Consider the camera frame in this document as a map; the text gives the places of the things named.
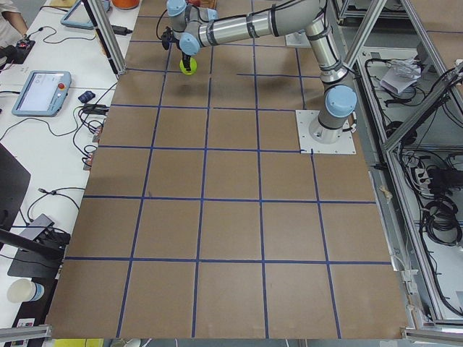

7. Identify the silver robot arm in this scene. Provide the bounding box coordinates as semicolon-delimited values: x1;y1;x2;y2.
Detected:
159;1;357;145

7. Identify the orange bucket with lid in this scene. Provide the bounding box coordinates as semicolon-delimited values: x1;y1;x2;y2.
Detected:
111;0;140;10

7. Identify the person forearm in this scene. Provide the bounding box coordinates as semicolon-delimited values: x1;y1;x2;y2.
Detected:
1;2;27;38

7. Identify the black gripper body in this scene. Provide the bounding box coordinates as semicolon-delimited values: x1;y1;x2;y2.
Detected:
161;27;180;51

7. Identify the green apple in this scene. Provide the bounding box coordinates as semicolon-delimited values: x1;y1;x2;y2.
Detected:
179;58;197;76

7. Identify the white paper cup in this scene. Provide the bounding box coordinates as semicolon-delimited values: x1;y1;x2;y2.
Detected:
7;278;45;303

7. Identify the black power adapter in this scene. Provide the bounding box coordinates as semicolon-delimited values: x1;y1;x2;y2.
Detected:
111;25;133;36

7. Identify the blue teach pendant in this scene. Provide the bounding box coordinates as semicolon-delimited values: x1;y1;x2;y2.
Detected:
12;70;72;117
60;1;93;30

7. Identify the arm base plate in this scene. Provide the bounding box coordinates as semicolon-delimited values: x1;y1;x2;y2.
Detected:
285;32;311;48
295;110;357;155

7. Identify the aluminium frame post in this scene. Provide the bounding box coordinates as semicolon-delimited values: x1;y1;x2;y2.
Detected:
82;0;127;76

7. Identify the black monitor stand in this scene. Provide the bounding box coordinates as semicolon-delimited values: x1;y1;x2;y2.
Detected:
1;146;70;278

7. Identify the dark blue small pouch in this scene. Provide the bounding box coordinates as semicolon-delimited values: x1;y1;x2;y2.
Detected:
78;90;95;103

